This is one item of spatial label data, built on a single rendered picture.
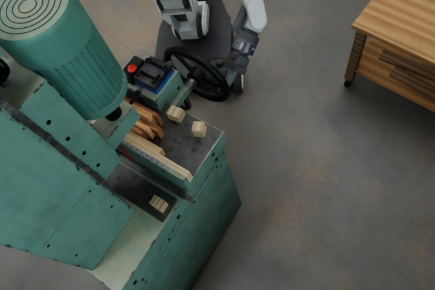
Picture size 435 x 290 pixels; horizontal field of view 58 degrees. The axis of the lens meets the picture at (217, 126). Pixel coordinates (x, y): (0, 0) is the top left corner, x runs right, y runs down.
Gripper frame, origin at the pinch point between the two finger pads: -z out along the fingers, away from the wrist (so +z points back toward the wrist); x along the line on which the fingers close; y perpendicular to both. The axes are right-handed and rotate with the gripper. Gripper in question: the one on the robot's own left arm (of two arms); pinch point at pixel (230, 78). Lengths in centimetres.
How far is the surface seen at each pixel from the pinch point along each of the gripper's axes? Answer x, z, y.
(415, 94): 0, 26, -103
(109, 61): -40, -4, 54
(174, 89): -8.9, -9.8, 23.4
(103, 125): -24, -24, 46
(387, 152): 1, -6, -105
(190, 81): -0.8, -6.2, 15.3
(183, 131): -20.9, -19.8, 20.3
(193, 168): -31.5, -27.6, 17.7
